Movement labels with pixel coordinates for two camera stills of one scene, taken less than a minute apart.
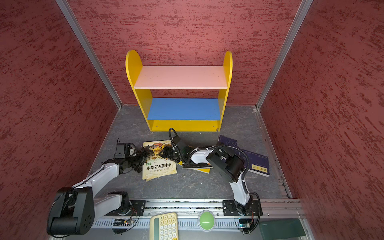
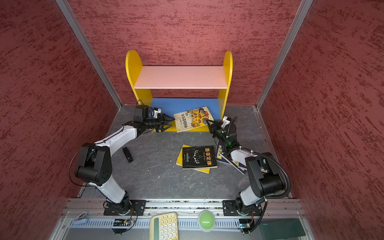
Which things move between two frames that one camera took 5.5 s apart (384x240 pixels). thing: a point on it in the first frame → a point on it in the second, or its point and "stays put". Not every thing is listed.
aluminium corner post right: x=304 y=6 stays put
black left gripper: x=143 y=158 → x=161 y=122
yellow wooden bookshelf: x=180 y=98 stays put
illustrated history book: x=157 y=166 → x=192 y=119
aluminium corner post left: x=90 y=48 stays put
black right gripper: x=169 y=155 → x=212 y=127
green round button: x=206 y=220 stays put
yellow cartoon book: x=205 y=170 stays put
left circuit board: x=121 y=222 stays put
